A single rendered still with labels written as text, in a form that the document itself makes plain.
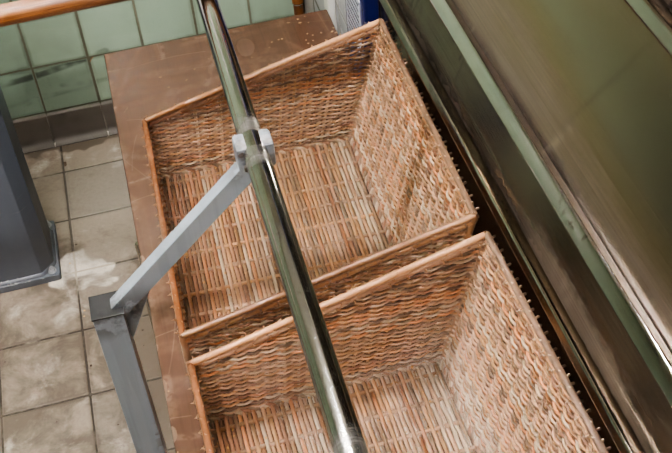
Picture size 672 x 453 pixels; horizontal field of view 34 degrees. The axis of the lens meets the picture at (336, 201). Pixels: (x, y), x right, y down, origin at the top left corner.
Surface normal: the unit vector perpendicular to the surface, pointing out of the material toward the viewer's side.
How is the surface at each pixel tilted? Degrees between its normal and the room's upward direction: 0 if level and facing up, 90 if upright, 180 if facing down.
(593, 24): 48
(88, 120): 90
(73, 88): 90
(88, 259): 0
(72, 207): 0
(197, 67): 0
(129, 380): 90
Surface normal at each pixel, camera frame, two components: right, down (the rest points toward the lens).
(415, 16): -0.93, -0.04
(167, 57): -0.07, -0.72
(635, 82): -0.76, -0.32
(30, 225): 0.86, 0.30
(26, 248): 0.26, 0.65
